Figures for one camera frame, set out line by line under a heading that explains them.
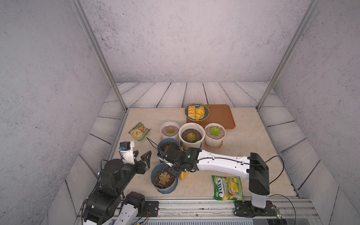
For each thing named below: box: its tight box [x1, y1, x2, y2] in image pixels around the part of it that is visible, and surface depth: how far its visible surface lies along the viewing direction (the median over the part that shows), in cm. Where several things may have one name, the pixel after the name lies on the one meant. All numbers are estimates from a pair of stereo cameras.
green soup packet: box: [128, 121, 152, 142], surface depth 106 cm
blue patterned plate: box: [183, 102, 210, 122], surface depth 114 cm
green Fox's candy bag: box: [211, 175, 245, 203], surface depth 79 cm
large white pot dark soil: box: [178, 122, 206, 151], surface depth 94 cm
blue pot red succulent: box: [157, 137, 180, 153], surface depth 91 cm
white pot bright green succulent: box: [204, 122, 226, 150], surface depth 93 cm
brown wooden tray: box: [186, 104, 236, 130], surface depth 117 cm
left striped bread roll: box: [187, 105, 196, 119], surface depth 114 cm
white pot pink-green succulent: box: [160, 121, 180, 140], surface depth 95 cm
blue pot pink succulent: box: [150, 163, 179, 194], surface depth 77 cm
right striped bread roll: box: [195, 105, 205, 121], surface depth 113 cm
